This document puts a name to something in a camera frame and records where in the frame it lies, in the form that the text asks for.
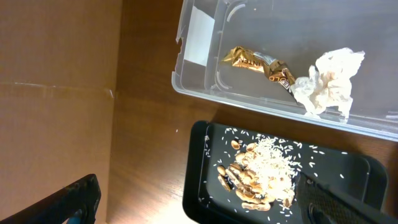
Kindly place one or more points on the brown snack wrapper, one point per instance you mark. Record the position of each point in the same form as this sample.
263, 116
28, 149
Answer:
275, 70

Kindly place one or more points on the white napkin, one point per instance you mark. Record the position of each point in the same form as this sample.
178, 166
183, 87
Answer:
328, 82

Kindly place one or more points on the food scraps with rice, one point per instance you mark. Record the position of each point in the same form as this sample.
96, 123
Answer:
260, 176

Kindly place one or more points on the clear plastic waste bin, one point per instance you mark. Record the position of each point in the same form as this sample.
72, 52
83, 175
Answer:
297, 32

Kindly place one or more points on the black rectangular tray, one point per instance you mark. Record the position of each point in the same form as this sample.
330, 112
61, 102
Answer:
206, 201

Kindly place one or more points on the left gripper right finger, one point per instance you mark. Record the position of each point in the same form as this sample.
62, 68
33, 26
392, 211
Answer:
321, 203

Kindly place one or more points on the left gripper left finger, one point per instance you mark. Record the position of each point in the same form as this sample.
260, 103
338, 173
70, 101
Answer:
75, 203

